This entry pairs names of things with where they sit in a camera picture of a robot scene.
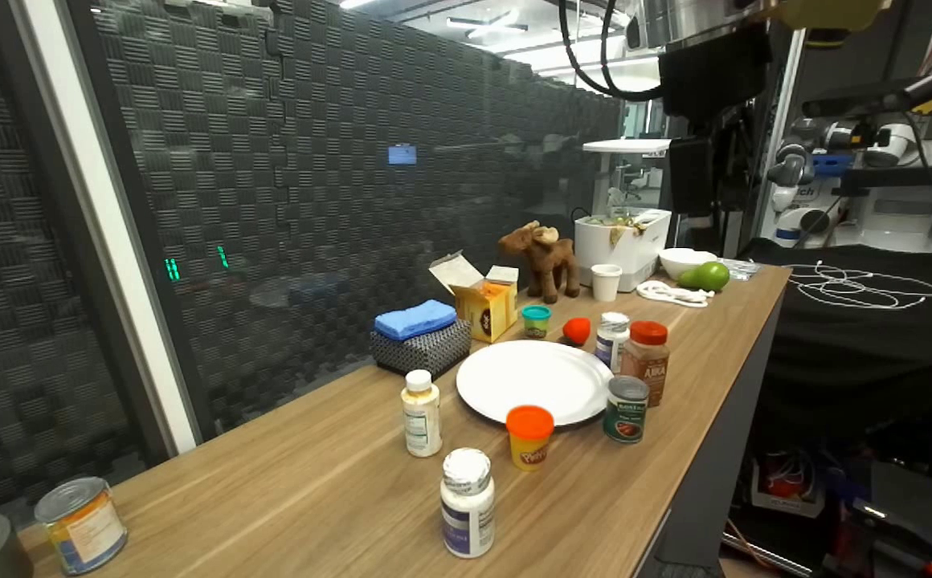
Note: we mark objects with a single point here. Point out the blue folded cloth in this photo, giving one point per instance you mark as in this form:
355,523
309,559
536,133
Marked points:
412,322

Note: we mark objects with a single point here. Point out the green apple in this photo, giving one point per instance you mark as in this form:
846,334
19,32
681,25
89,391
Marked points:
705,276

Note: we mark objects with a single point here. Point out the red toy strawberry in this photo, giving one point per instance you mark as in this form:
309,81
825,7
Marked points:
576,331

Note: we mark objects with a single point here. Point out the tin can orange label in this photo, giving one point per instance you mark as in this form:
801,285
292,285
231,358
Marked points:
82,523

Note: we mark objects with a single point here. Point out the white bowl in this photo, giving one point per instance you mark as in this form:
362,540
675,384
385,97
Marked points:
681,262

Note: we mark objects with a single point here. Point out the white paper cup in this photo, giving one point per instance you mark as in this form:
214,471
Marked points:
605,279

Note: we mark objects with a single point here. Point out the brown plush moose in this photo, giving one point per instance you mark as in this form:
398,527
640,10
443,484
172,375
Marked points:
549,259

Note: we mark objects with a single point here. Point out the small cream pill bottle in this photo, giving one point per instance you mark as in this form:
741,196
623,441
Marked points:
423,415

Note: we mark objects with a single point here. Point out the teal-lid play-doh tub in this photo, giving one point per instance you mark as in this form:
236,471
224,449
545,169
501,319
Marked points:
536,319

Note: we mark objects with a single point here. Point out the white paper plate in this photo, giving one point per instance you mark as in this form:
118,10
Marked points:
563,379

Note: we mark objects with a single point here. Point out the yellow open cardboard box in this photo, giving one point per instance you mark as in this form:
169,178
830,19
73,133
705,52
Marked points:
483,299

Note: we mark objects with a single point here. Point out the green-label food can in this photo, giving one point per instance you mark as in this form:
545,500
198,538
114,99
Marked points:
625,415

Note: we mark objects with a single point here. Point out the red-lid spice jar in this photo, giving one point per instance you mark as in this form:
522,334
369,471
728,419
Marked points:
643,354

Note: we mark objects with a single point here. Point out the white supplement bottle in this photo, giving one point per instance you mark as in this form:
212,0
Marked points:
612,334

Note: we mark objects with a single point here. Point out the orange-lid play-doh tub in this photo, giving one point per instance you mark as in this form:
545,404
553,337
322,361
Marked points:
530,436

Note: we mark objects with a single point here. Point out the white blue-label pill bottle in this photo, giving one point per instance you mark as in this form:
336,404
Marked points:
468,503

